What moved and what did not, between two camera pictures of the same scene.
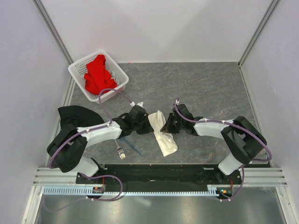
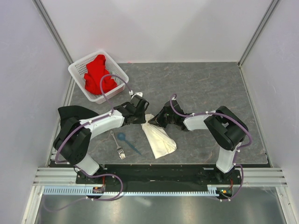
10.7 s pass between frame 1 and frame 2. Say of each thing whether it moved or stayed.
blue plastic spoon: stayed
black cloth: stayed
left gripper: moved
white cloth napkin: moved
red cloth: stayed
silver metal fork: stayed
